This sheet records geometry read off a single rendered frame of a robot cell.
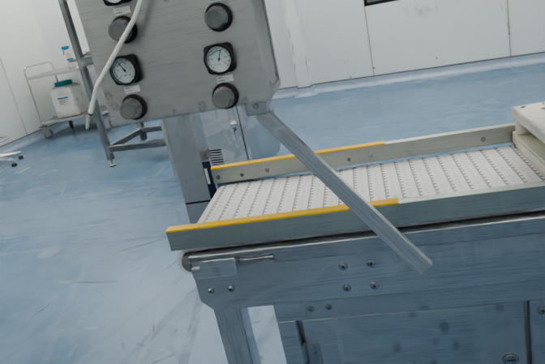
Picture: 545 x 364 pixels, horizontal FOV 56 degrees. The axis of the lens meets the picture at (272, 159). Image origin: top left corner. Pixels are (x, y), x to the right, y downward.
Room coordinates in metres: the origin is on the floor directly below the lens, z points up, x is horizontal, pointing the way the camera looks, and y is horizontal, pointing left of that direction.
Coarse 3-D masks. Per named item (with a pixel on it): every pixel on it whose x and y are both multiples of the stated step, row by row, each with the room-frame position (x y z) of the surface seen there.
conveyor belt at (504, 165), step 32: (416, 160) 0.89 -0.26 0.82; (448, 160) 0.85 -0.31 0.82; (480, 160) 0.82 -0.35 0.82; (512, 160) 0.80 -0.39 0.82; (224, 192) 0.93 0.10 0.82; (256, 192) 0.89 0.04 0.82; (288, 192) 0.86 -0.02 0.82; (320, 192) 0.83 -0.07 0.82; (384, 192) 0.77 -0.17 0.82; (416, 192) 0.75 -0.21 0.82; (448, 192) 0.72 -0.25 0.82; (416, 224) 0.65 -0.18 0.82
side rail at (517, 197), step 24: (456, 192) 0.64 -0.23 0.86; (480, 192) 0.62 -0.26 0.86; (504, 192) 0.62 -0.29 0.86; (528, 192) 0.61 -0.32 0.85; (312, 216) 0.67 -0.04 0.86; (336, 216) 0.66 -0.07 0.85; (384, 216) 0.65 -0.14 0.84; (408, 216) 0.64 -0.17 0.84; (432, 216) 0.63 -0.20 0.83; (456, 216) 0.63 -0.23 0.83; (168, 240) 0.71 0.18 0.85; (192, 240) 0.70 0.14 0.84; (216, 240) 0.69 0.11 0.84; (240, 240) 0.69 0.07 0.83
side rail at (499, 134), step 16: (480, 128) 0.88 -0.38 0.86; (496, 128) 0.87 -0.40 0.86; (512, 128) 0.86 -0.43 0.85; (384, 144) 0.91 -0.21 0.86; (400, 144) 0.90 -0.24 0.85; (416, 144) 0.90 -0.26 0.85; (432, 144) 0.89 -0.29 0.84; (448, 144) 0.89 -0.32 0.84; (464, 144) 0.88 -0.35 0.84; (480, 144) 0.88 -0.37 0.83; (288, 160) 0.94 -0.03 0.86; (336, 160) 0.93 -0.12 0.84; (352, 160) 0.92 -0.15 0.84; (368, 160) 0.91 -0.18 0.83; (384, 160) 0.91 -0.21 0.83; (224, 176) 0.97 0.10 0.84; (240, 176) 0.96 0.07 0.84; (256, 176) 0.96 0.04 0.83
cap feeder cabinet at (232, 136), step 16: (208, 112) 3.29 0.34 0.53; (224, 112) 3.25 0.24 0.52; (240, 112) 3.21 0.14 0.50; (272, 112) 3.69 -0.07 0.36; (208, 128) 3.30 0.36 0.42; (224, 128) 3.26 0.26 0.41; (240, 128) 3.22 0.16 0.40; (256, 128) 3.35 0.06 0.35; (208, 144) 3.31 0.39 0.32; (224, 144) 3.27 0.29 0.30; (240, 144) 3.23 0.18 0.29; (256, 144) 3.29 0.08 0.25; (272, 144) 3.57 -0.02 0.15; (224, 160) 3.28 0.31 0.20; (240, 160) 3.24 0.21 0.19; (176, 176) 3.43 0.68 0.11
